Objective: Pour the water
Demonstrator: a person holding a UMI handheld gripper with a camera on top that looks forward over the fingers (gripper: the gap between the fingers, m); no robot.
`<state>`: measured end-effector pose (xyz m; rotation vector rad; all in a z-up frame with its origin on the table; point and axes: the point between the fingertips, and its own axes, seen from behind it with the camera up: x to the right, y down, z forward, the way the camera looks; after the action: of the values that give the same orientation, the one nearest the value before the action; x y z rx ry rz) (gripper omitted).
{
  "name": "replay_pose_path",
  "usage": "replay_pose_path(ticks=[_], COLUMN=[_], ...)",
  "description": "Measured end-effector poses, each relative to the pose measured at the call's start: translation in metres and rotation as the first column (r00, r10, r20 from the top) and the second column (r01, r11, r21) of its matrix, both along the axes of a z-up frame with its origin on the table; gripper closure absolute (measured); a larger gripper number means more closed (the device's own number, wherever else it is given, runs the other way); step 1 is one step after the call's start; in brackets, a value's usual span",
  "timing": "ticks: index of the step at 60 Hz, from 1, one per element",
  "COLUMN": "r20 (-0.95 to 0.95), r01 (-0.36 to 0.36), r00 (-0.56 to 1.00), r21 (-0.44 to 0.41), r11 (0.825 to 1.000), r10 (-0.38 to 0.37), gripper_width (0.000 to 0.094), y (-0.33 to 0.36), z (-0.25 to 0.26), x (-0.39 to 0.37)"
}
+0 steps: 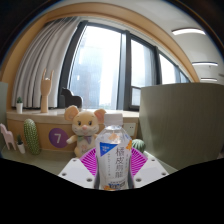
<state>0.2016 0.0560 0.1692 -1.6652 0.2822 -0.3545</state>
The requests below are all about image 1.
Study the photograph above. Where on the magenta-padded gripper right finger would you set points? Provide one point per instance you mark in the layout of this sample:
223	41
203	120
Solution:
150	170

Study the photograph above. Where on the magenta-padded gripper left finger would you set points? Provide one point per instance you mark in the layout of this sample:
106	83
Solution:
75	171

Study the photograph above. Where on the clear white-capped drink bottle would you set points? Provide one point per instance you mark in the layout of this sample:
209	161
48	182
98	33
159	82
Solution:
113	150

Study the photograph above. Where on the round purple sign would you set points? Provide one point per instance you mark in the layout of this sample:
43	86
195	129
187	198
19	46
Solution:
58	138

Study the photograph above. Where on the plush mouse toy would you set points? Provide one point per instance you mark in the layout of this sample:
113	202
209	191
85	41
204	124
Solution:
85	128

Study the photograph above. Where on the tall green ceramic cactus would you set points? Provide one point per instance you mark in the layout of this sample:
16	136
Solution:
32	136

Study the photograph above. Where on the small cactus in white pot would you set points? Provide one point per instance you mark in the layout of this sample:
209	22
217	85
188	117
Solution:
21	147

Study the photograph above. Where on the dark horse figurine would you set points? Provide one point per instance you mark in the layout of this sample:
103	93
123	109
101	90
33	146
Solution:
71	100

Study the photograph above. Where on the pink horse figurine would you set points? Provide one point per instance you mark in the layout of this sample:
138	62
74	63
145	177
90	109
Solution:
7	135

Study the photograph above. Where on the green plant in white pot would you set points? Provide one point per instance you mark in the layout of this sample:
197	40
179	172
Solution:
19	107

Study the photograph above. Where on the wooden hand model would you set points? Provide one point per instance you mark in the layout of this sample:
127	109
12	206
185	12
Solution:
45	91

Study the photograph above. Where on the grey curtain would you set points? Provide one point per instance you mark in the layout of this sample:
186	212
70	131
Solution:
43	63

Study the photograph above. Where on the ceiling lights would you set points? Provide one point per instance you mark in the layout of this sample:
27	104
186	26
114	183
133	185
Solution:
188	31

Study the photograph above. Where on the white wall outlet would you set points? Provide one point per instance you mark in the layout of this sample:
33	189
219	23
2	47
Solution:
130	129

